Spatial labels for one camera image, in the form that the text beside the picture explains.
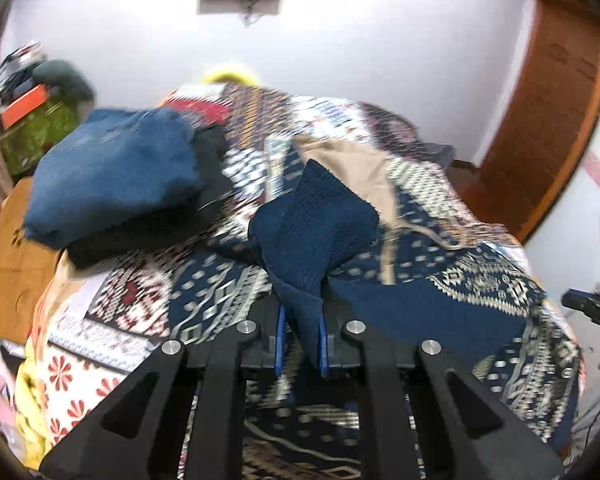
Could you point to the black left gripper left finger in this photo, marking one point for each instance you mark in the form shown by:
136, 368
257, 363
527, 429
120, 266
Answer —
177, 415

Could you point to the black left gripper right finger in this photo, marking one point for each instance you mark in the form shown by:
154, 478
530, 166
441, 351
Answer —
423, 415

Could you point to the navy blue patterned garment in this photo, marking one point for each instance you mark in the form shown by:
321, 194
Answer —
424, 278

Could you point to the patchwork patterned bedspread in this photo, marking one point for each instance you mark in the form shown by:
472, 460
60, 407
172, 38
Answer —
96, 325

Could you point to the wooden board with cutouts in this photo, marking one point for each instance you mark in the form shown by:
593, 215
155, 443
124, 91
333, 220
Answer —
26, 267

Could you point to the brown wooden door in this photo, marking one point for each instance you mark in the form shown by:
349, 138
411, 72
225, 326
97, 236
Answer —
547, 126

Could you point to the folded blue jeans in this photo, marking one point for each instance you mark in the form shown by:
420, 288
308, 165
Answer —
117, 165

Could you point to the folded black garment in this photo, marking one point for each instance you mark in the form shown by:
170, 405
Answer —
167, 226

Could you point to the green patterned cloth pile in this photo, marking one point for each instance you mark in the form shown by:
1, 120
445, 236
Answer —
25, 143

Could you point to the red folded cloth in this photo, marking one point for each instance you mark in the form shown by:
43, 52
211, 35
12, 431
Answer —
198, 112

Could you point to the orange box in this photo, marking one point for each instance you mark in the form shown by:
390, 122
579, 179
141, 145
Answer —
24, 105

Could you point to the dark grey pillow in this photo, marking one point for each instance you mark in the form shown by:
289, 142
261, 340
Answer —
66, 78

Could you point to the yellow bed rail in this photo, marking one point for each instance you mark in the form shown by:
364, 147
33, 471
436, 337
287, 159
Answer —
230, 78

